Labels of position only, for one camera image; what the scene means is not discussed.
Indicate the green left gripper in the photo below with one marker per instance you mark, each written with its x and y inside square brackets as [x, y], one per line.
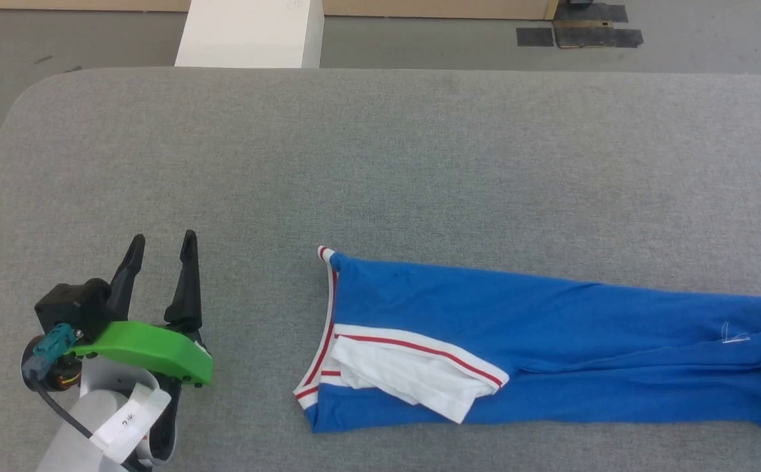
[151, 347]

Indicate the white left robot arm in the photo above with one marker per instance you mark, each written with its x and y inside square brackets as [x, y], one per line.
[72, 449]

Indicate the white box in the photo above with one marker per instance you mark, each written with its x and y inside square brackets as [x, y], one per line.
[249, 36]

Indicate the lemon print partition screen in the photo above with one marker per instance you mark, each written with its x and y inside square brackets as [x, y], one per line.
[419, 8]

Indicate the small black floor tape patch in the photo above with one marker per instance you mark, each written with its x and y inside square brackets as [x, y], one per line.
[535, 37]

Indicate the metal partition stand foot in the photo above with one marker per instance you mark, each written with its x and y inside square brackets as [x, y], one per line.
[580, 2]

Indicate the large dark floor base mat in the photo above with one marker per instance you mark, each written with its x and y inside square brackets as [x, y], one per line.
[600, 29]

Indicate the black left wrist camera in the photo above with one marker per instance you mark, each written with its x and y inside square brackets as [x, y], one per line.
[78, 305]

